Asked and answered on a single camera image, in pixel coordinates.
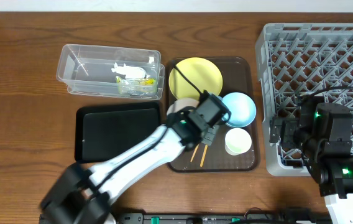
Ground yellow round plate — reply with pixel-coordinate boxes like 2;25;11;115
168;57;223;100

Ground green snack wrapper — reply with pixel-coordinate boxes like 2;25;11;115
116;76;157;96

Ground white tissue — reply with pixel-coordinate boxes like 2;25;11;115
111;63;147;79

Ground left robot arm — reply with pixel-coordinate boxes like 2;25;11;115
39;91;231;224

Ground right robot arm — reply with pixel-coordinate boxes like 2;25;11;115
270;100;353;223

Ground grey dishwasher rack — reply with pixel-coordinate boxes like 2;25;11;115
255;23;353;176

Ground clear plastic waste bin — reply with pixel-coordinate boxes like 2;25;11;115
56;44;165;100

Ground wooden chopstick right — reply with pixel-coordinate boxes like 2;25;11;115
199;144;208;167

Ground wooden chopstick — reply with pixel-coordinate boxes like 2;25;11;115
190;144;199;162
199;144;208;167

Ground wooden chopstick left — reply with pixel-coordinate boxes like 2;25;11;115
190;144;199;162

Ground pale green cup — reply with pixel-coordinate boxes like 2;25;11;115
224;128;252;156

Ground light blue bowl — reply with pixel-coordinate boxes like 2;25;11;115
222;92;257;128

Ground brown serving tray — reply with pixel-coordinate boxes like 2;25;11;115
168;57;260;173

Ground black plastic tray bin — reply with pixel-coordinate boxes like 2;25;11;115
74;101;161;163

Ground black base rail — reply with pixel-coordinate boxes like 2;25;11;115
117;210;332;224

